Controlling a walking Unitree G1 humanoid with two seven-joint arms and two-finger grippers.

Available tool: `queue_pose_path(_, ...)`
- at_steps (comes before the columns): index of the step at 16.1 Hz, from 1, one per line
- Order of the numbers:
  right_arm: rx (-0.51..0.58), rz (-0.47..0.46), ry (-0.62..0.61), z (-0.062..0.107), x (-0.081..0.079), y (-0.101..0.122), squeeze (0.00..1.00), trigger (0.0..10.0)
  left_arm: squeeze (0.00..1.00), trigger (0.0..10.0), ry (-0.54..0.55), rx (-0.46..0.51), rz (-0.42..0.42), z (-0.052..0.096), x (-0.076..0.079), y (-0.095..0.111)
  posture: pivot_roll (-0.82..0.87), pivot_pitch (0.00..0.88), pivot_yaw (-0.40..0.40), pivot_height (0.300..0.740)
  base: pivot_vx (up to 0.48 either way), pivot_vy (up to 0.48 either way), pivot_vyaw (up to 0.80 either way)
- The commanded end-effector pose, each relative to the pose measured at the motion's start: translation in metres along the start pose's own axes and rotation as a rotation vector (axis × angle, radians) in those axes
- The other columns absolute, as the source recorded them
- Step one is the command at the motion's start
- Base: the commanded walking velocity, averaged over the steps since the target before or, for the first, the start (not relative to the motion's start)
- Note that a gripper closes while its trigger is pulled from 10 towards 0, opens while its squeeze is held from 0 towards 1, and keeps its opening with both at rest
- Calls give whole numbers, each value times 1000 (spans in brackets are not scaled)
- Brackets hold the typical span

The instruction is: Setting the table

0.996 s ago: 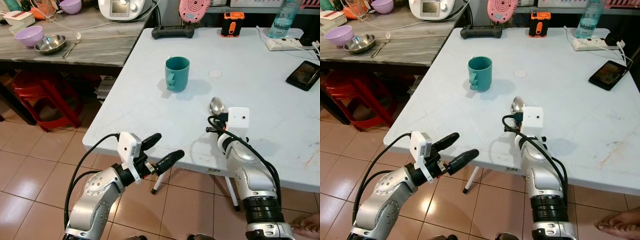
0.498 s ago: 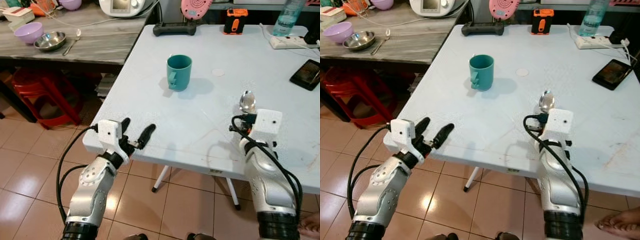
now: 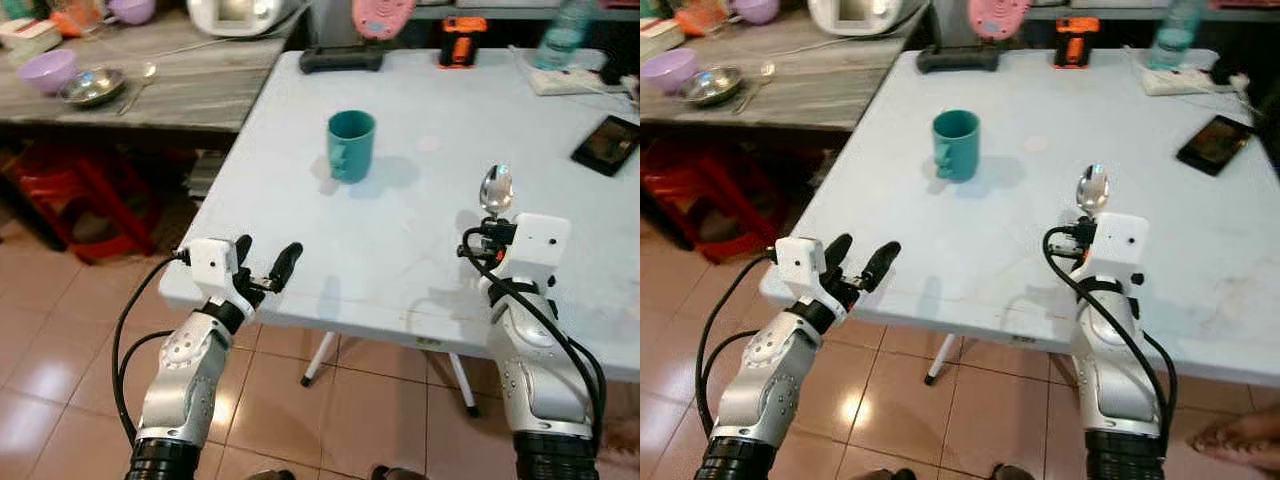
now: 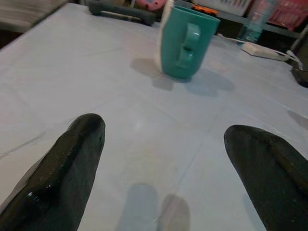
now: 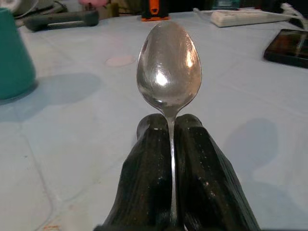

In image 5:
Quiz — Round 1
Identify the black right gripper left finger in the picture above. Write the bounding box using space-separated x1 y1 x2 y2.
93 115 174 231

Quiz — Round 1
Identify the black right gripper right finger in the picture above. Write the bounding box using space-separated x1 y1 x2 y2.
173 114 262 231

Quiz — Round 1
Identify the silver metal spoon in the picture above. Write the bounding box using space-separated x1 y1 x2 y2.
136 22 202 231

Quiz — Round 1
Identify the black glossy tray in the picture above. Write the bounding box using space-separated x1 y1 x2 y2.
263 29 308 68

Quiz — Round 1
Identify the orange and black device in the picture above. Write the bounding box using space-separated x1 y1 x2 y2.
141 0 171 22

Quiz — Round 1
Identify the white power strip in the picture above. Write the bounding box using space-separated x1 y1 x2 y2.
210 10 280 27

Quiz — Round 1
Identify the teal plastic cup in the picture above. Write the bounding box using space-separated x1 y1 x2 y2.
0 7 37 101

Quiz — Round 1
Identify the pink object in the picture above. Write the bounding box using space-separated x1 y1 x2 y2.
79 0 97 11

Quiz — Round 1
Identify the dark grey handle tool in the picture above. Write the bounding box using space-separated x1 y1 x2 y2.
23 10 100 32

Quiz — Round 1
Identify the white cable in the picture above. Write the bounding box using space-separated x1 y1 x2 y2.
279 4 308 29

